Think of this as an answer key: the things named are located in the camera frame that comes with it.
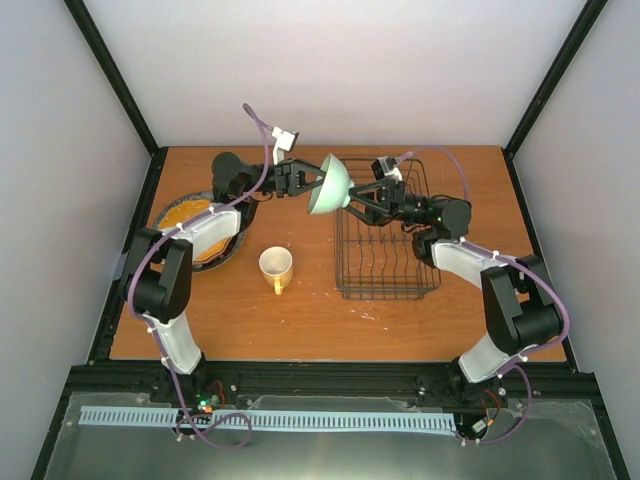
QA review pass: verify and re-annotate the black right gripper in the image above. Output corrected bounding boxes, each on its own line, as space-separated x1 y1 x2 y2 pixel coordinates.
339 179 433 228

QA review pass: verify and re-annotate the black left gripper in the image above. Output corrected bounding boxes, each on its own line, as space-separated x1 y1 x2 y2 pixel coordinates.
242 158 332 199

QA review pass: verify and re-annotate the mint green ceramic bowl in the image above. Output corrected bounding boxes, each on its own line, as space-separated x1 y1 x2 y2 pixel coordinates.
307 154 355 215

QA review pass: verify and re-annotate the yellow ceramic mug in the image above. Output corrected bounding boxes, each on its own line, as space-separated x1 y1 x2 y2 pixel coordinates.
258 246 293 295

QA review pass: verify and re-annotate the yellow dotted scalloped plate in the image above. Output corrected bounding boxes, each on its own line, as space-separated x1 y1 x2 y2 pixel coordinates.
155 198 231 268

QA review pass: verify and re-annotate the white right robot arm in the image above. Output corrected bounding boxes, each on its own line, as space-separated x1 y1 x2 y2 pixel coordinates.
342 179 570 401

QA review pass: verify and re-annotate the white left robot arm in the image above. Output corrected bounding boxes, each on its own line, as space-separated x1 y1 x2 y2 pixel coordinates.
118 152 326 403

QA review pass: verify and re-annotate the grey speckled large plate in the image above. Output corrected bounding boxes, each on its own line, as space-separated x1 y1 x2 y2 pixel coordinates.
153 191 251 272

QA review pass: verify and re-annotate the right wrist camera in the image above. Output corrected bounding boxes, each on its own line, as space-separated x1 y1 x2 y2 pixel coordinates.
371 156 402 182

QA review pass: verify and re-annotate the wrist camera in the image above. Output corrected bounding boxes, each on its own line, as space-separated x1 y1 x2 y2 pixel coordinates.
371 156 402 182
271 126 299 165

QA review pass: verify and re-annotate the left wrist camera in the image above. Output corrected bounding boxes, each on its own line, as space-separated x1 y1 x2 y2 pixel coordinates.
271 126 299 165

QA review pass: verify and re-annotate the black wire dish rack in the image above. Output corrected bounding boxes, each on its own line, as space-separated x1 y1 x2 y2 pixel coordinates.
332 157 443 302

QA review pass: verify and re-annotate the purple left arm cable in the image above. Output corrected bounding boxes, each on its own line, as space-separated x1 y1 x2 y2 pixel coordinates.
127 103 279 451

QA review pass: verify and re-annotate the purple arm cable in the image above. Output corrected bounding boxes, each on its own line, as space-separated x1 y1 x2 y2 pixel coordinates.
394 144 572 446
127 103 279 451

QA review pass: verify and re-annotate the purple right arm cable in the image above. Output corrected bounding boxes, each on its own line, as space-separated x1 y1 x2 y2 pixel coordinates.
394 144 572 446

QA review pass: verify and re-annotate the black aluminium frame rail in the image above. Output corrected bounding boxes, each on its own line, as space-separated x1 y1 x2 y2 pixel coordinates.
62 360 604 412

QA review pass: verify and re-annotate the black left corner post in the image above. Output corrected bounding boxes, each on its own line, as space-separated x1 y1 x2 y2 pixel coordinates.
62 0 161 159

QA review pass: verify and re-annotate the black corner post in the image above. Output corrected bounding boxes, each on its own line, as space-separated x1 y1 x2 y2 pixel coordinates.
503 0 611 154
62 0 161 159

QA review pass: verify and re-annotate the black right corner post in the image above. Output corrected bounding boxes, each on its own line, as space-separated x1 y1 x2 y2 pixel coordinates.
503 0 611 154

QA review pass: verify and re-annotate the light blue cable duct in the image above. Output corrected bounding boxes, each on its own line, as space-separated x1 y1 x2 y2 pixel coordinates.
78 406 456 435

